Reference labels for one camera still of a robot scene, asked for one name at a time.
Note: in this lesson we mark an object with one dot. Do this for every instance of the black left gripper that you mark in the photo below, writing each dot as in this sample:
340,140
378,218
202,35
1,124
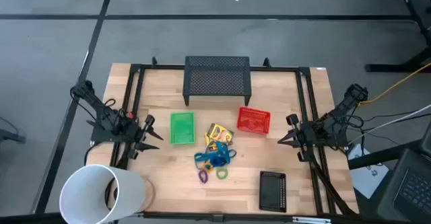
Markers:
138,133

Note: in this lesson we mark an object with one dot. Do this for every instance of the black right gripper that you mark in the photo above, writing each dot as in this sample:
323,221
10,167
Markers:
306,135

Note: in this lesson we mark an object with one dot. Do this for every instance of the green plastic basket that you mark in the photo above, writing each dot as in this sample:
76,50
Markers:
182,128

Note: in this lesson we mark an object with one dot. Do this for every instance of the red plastic basket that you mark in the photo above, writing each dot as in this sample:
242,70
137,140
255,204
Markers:
253,120

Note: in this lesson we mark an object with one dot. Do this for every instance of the yellow coil wristband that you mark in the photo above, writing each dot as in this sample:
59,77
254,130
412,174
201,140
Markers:
206,166

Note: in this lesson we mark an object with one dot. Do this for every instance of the purple coil wristband keyring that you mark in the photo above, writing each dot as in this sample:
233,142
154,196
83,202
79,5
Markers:
203,180

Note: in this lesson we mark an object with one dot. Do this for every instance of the green coil wristband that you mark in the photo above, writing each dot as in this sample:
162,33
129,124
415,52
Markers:
217,176

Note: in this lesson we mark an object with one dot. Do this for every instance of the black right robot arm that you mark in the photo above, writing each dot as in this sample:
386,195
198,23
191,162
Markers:
350,99

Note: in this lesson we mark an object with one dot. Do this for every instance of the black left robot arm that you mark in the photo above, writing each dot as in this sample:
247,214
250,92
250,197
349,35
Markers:
97,111

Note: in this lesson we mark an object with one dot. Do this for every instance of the black desk legs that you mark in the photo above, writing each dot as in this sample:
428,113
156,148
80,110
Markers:
387,68

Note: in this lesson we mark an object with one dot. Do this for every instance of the black plastic basket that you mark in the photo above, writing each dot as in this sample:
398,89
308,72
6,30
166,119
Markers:
272,192

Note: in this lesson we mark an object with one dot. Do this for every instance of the silver label plate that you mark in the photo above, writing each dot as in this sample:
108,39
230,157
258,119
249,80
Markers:
309,220

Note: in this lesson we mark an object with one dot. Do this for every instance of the white cylinder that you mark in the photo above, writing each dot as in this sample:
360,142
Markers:
87,197

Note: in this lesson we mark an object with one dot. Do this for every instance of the white box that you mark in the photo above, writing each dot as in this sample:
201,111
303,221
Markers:
367,180

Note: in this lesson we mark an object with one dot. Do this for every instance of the black mesh shelf riser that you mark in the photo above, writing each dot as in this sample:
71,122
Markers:
217,79

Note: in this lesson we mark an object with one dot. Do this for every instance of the dark grey laptop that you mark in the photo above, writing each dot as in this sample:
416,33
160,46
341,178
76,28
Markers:
414,190

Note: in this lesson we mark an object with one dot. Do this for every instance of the black chair base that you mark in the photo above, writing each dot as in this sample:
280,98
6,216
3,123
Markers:
10,137

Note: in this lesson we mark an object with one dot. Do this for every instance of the black aluminium table frame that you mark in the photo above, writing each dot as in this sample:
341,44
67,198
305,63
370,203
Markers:
161,67

